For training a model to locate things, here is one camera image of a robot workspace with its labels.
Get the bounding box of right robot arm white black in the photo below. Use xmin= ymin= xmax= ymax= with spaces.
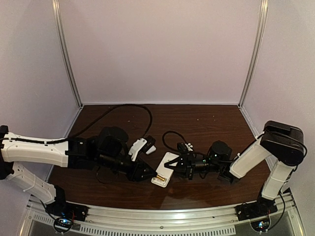
xmin=163 ymin=120 xmax=307 ymax=212

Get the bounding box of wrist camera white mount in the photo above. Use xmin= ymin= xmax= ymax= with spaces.
xmin=128 ymin=136 xmax=156 ymax=162
xmin=177 ymin=143 xmax=194 ymax=154

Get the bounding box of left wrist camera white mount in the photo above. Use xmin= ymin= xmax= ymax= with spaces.
xmin=128 ymin=136 xmax=156 ymax=162

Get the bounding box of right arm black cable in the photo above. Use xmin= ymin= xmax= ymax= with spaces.
xmin=162 ymin=131 xmax=308 ymax=173

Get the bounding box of front aluminium rail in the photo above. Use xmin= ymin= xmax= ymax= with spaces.
xmin=17 ymin=193 xmax=306 ymax=236

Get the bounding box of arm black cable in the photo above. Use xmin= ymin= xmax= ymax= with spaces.
xmin=162 ymin=131 xmax=308 ymax=173
xmin=0 ymin=104 xmax=153 ymax=146

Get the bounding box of white battery cover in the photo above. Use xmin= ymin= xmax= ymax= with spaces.
xmin=145 ymin=146 xmax=157 ymax=155

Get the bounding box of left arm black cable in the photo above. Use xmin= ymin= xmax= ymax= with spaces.
xmin=0 ymin=104 xmax=153 ymax=146

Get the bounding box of white remote control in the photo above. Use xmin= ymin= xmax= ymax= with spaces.
xmin=151 ymin=152 xmax=179 ymax=188

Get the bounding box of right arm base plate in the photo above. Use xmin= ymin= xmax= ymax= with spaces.
xmin=235 ymin=202 xmax=278 ymax=221

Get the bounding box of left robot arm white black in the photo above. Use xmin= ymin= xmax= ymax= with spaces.
xmin=0 ymin=125 xmax=158 ymax=215

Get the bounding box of aluminium frame post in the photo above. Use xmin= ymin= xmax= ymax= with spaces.
xmin=240 ymin=0 xmax=269 ymax=105
xmin=51 ymin=0 xmax=83 ymax=106

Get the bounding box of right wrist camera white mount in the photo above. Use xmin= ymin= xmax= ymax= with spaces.
xmin=177 ymin=143 xmax=194 ymax=154

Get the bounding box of left aluminium frame post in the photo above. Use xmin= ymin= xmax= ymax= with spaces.
xmin=51 ymin=0 xmax=83 ymax=106

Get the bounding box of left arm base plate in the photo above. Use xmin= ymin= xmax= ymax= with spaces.
xmin=46 ymin=202 xmax=89 ymax=221

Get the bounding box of right aluminium frame post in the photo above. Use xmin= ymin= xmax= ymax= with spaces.
xmin=240 ymin=0 xmax=269 ymax=105

